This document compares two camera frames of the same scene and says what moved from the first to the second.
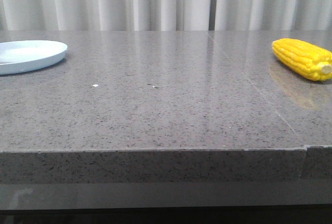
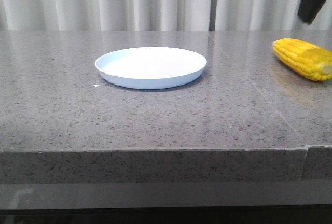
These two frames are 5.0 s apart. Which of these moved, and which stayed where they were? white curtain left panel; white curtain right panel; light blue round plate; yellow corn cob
Moved: light blue round plate
Stayed: white curtain right panel; yellow corn cob; white curtain left panel
